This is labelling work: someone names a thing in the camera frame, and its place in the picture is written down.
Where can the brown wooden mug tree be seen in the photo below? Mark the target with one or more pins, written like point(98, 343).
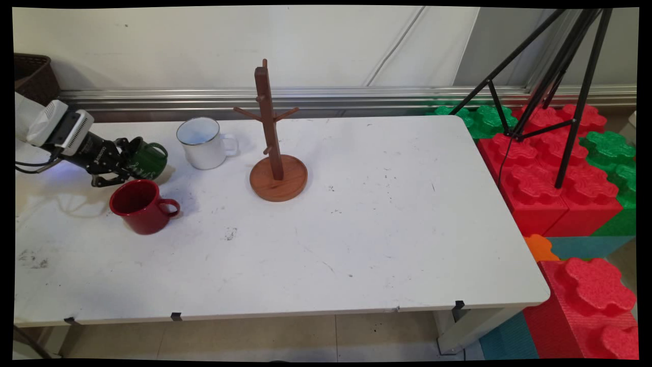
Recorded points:
point(277, 181)

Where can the large green foam block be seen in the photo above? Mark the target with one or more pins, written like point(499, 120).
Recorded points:
point(616, 163)

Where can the teal foam floor mat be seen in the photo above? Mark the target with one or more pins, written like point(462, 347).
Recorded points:
point(507, 341)

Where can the tall red foam block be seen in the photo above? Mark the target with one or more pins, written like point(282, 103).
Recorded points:
point(586, 306)

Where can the small green foam block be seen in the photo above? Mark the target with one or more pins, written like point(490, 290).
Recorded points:
point(489, 120)

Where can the black tripod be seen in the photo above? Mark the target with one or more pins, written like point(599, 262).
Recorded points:
point(587, 76)

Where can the dark brown wicker basket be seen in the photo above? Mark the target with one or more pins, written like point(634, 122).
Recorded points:
point(35, 76)

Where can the large red foam block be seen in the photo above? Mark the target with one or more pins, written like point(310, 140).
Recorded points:
point(540, 188)

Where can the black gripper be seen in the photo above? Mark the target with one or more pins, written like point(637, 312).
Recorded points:
point(97, 155)

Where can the flat teal foam block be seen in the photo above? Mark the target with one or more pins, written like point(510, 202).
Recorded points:
point(591, 245)

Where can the green enamel mug white print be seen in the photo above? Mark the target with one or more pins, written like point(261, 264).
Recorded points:
point(150, 160)

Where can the silver grey wrist camera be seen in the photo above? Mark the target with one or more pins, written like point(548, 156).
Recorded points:
point(58, 127)

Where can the small red foam block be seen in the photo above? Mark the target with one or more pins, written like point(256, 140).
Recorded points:
point(586, 117)

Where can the aluminium wall rail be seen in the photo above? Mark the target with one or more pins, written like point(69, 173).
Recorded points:
point(356, 97)

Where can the white table leg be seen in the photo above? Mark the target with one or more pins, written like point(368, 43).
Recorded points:
point(458, 336)

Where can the red ceramic mug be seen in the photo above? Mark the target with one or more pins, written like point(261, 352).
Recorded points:
point(140, 214)

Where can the orange foam piece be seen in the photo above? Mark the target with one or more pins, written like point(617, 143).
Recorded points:
point(540, 248)

